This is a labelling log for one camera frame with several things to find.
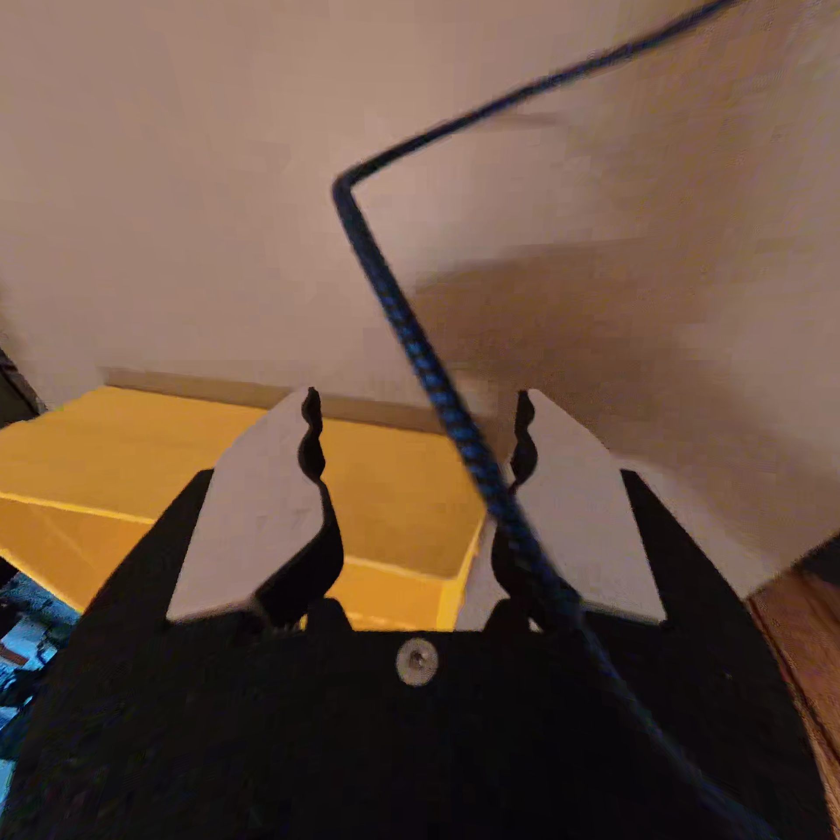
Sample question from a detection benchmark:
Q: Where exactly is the yellow plastic bin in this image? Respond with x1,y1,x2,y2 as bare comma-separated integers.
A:
0,386,488,632

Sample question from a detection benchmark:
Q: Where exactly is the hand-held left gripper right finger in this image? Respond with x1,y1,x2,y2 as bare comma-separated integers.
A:
489,388,668,634

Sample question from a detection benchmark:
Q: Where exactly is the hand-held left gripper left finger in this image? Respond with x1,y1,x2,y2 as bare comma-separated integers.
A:
164,386,345,627

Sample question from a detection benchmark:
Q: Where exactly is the cable with teal plug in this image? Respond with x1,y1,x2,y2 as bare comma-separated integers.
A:
331,0,778,840

